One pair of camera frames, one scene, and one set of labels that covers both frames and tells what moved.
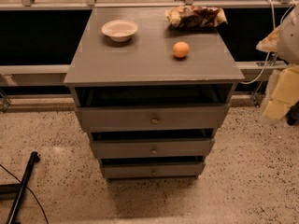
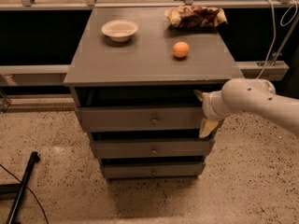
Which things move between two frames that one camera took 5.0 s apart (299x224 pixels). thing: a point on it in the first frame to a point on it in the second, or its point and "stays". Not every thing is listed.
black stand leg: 18,189 stays
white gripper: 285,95 to 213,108
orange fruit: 180,49 stays
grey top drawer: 131,119 stays
